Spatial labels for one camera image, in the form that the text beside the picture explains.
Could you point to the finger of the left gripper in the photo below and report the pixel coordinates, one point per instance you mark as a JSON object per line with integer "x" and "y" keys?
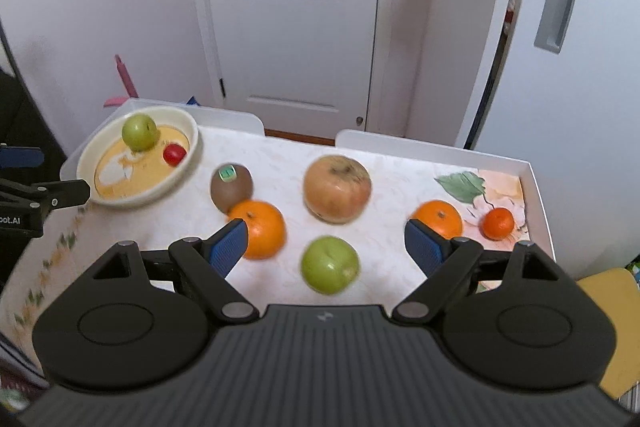
{"x": 20, "y": 157}
{"x": 51, "y": 195}

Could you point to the pink dustpan handle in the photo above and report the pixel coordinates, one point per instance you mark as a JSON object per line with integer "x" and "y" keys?
{"x": 131, "y": 91}

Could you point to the small red tomato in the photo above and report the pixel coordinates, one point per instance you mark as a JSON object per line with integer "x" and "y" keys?
{"x": 173, "y": 154}

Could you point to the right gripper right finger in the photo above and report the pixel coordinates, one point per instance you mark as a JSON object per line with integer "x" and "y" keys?
{"x": 449, "y": 265}

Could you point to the cream oval dish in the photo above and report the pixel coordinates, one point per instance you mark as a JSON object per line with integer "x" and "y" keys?
{"x": 120, "y": 178}

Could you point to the medium orange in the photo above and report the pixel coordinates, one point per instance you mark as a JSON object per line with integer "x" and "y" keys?
{"x": 441, "y": 217}

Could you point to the large red-yellow apple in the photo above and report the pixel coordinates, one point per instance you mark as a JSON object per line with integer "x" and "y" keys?
{"x": 336, "y": 189}

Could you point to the yellow cushion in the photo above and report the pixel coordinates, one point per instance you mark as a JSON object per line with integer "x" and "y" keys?
{"x": 616, "y": 292}

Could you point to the brown kiwi with sticker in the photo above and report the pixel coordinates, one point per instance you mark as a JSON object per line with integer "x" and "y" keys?
{"x": 230, "y": 185}

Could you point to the large orange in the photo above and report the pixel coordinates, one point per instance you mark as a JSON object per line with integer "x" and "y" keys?
{"x": 265, "y": 225}

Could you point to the floral tablecloth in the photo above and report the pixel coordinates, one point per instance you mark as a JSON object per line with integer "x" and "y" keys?
{"x": 74, "y": 238}

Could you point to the small green apple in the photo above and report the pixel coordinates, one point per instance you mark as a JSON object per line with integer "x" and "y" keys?
{"x": 140, "y": 132}

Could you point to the white wardrobe door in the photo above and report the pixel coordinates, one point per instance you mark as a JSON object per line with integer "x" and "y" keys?
{"x": 567, "y": 100}

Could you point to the small orange tangerine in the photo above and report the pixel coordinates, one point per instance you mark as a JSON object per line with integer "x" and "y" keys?
{"x": 497, "y": 224}

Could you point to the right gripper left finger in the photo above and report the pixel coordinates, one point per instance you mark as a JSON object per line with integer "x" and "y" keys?
{"x": 202, "y": 266}

